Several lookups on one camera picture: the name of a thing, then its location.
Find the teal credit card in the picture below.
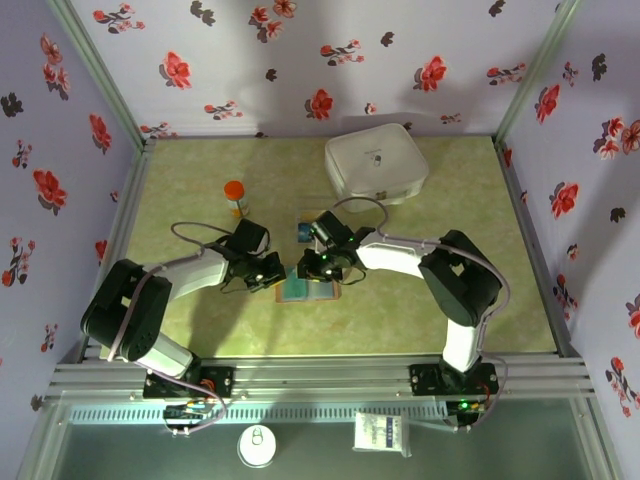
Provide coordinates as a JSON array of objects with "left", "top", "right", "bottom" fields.
[{"left": 282, "top": 277, "right": 309, "bottom": 300}]

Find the orange-capped pill bottle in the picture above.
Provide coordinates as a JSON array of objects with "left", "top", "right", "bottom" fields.
[{"left": 223, "top": 180, "right": 250, "bottom": 219}]

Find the white fabric medicine bag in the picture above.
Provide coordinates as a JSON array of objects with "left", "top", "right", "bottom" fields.
[{"left": 324, "top": 123, "right": 430, "bottom": 214}]

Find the white pull-tab can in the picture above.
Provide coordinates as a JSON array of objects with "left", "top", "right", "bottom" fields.
[{"left": 236, "top": 424, "right": 279, "bottom": 469}]

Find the white printed packet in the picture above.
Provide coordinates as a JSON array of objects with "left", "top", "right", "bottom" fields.
[{"left": 352, "top": 412, "right": 414, "bottom": 459}]

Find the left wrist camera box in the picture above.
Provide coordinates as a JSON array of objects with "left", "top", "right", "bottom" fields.
[{"left": 232, "top": 218, "right": 272, "bottom": 256}]

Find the grey right arm cable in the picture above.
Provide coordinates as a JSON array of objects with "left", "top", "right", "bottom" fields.
[{"left": 332, "top": 197, "right": 511, "bottom": 431}]

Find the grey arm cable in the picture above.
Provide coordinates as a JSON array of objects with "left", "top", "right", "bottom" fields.
[
  {"left": 332, "top": 197, "right": 511, "bottom": 431},
  {"left": 105, "top": 221, "right": 246, "bottom": 362}
]

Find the grey left arm cable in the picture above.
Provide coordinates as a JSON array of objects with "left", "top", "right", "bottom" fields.
[{"left": 105, "top": 221, "right": 246, "bottom": 362}]

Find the aluminium front rail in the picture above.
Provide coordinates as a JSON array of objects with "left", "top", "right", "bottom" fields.
[{"left": 44, "top": 353, "right": 597, "bottom": 401}]

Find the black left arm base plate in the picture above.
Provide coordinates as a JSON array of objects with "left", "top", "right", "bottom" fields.
[{"left": 143, "top": 366, "right": 235, "bottom": 400}]

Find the aluminium side rail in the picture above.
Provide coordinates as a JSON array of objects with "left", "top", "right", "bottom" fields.
[
  {"left": 493, "top": 139, "right": 582, "bottom": 357},
  {"left": 77, "top": 139, "right": 157, "bottom": 362}
]

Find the slotted grey cable duct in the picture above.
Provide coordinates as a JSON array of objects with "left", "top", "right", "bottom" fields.
[{"left": 67, "top": 405, "right": 451, "bottom": 425}]

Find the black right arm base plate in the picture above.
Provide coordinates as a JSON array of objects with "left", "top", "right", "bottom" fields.
[{"left": 409, "top": 363, "right": 499, "bottom": 396}]

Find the aluminium corner post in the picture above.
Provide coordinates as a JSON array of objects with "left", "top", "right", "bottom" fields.
[
  {"left": 493, "top": 0, "right": 584, "bottom": 144},
  {"left": 47, "top": 0, "right": 154, "bottom": 151}
]

